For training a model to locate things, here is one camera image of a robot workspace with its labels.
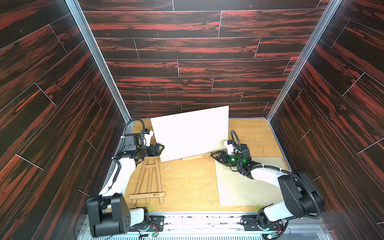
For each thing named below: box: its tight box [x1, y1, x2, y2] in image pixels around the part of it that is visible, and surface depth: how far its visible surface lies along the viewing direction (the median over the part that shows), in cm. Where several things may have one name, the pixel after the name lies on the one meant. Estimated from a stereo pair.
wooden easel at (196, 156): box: [181, 152, 212, 162], surface depth 95 cm
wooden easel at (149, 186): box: [129, 156, 165, 206], surface depth 88 cm
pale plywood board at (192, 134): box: [150, 105, 230, 163], surface depth 83 cm
